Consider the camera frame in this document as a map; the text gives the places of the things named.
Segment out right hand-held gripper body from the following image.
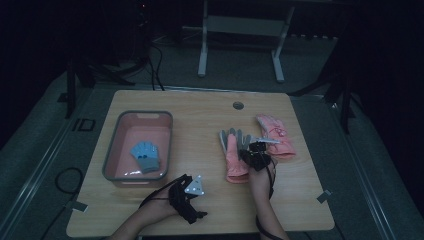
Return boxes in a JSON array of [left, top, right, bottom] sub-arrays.
[[245, 135, 281, 173]]

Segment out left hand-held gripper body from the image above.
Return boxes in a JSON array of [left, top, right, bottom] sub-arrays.
[[168, 175, 206, 225]]

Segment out pink glove with grey palm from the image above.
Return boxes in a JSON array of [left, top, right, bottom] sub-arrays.
[[218, 127, 265, 185]]

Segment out blue knit glove with dots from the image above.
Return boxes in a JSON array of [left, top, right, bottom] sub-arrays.
[[129, 141, 162, 175]]

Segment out pink basin with grey rim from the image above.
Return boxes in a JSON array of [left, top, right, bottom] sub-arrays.
[[102, 110, 174, 185]]

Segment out person's right hand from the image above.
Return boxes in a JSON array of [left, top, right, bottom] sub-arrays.
[[247, 158, 278, 198]]

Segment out person's left hand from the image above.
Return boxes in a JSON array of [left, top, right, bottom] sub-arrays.
[[137, 195, 181, 225]]

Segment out pink printed winter glove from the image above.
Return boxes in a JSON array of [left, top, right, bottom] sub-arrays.
[[256, 113, 297, 160]]

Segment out grey tape piece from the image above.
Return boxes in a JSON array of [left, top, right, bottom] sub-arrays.
[[64, 199, 90, 214], [316, 188, 334, 205]]

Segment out black tripod stand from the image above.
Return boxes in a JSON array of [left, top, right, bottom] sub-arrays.
[[57, 54, 138, 120], [288, 63, 361, 135]]

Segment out dark equipment with red light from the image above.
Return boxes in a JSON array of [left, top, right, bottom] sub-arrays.
[[132, 0, 153, 69]]

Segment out left hand-held gripper cable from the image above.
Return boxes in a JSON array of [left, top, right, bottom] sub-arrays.
[[137, 175, 184, 210]]

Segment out hand-held gripper cable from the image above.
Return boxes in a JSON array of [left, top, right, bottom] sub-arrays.
[[254, 159, 285, 240], [137, 175, 184, 210]]

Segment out right hand-held gripper cable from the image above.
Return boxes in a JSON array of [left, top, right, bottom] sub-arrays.
[[254, 159, 285, 240]]

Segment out black floor cable loop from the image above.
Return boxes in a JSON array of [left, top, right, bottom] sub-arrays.
[[39, 167, 85, 240]]

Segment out black hanging cables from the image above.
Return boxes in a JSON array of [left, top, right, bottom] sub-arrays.
[[145, 42, 166, 92]]

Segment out white desk frame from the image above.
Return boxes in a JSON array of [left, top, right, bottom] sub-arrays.
[[197, 0, 297, 84]]

